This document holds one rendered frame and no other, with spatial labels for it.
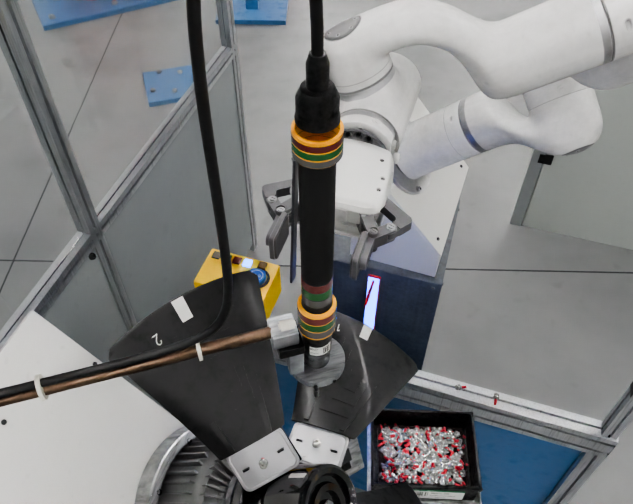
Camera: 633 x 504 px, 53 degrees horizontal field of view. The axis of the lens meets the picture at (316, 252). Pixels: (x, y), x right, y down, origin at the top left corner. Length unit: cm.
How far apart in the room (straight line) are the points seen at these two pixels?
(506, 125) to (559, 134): 10
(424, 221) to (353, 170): 79
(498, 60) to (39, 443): 78
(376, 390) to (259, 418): 25
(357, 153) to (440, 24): 16
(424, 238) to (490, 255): 145
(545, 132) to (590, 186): 162
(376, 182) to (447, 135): 69
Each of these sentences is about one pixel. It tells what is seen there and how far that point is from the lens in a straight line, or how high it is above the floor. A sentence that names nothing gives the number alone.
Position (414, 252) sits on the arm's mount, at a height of 100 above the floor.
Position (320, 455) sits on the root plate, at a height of 119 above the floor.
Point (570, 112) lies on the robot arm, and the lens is 126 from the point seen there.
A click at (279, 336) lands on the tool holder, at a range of 71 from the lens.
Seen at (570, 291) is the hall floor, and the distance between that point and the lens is 287.
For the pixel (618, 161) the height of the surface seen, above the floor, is 46.
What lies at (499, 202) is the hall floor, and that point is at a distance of 314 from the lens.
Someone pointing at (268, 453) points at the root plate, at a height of 126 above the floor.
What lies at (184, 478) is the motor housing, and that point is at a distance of 105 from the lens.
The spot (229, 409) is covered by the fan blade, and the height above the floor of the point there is 132.
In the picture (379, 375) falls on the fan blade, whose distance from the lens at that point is 112.
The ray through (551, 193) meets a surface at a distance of 292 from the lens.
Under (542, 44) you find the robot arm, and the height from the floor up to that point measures 175.
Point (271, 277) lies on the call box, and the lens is 135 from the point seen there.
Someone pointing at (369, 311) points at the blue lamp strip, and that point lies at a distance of 128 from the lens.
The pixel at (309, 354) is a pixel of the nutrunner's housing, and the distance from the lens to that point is 76.
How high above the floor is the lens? 212
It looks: 49 degrees down
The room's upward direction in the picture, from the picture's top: straight up
